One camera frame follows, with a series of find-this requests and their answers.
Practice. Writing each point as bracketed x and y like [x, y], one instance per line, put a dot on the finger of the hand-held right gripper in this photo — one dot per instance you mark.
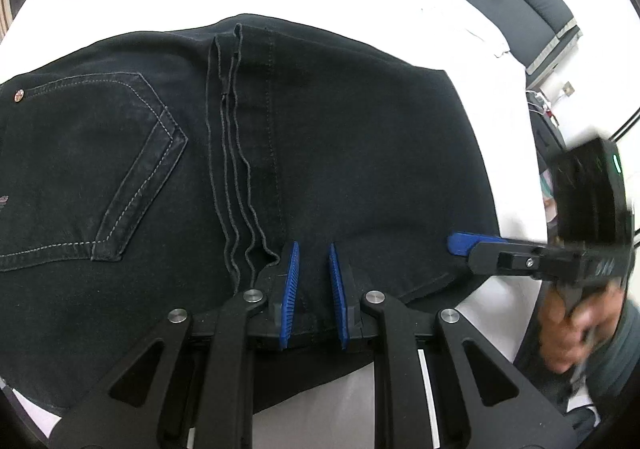
[465, 244]

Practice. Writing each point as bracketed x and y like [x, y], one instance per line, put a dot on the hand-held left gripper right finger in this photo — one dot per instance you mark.
[336, 286]

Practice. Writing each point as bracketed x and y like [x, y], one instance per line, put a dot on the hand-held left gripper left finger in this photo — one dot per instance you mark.
[290, 284]

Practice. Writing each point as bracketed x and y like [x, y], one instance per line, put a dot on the black denim pants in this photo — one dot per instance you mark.
[250, 154]

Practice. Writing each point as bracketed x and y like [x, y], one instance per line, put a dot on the person's right forearm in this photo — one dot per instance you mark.
[617, 354]

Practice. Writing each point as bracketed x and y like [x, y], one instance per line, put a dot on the person's right hand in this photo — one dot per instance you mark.
[565, 334]

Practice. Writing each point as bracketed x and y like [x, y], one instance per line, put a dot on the white pillow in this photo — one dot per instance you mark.
[475, 29]

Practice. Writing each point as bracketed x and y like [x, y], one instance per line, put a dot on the bedside wall socket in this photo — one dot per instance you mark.
[568, 88]

